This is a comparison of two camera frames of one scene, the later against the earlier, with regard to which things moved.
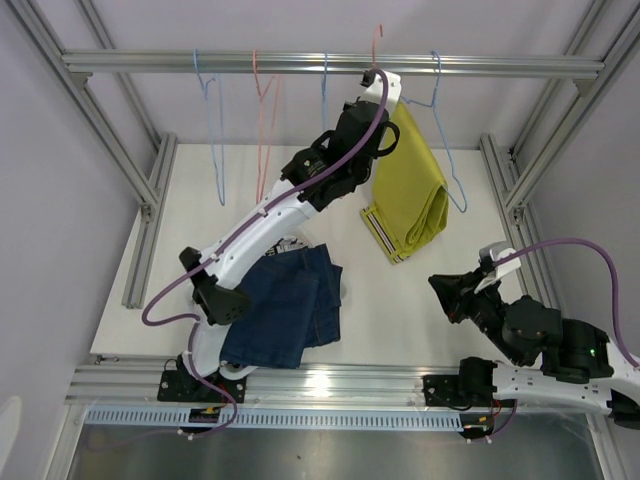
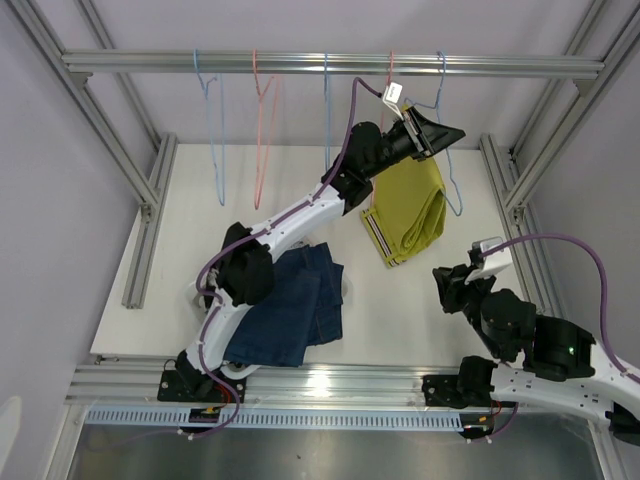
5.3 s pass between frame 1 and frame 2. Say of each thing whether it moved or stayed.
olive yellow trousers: stayed
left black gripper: moved
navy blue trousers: stayed
